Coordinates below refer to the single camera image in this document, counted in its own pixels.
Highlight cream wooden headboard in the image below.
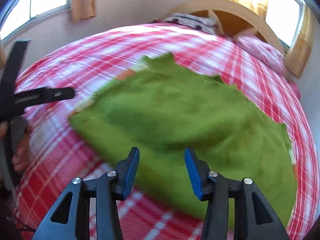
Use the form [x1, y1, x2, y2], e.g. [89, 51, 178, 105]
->
[166, 0, 285, 55]

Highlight pink cloth beside bed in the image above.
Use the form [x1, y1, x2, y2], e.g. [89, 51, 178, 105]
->
[288, 81, 301, 101]

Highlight person's left hand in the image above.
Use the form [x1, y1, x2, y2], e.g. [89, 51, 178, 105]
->
[12, 125, 32, 173]

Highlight pink floral pillow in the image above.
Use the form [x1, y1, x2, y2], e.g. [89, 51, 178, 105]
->
[235, 35, 287, 77]

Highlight grey patterned pillow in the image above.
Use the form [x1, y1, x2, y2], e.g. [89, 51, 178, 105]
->
[162, 12, 219, 35]

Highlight red plaid bed sheet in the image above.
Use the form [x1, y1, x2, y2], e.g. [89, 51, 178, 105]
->
[14, 23, 319, 239]

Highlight yellow curtain right of headboard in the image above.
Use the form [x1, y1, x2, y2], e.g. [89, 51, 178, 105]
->
[284, 5, 316, 79]

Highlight green striped knit sweater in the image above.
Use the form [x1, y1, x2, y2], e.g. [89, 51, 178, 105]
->
[69, 53, 297, 224]

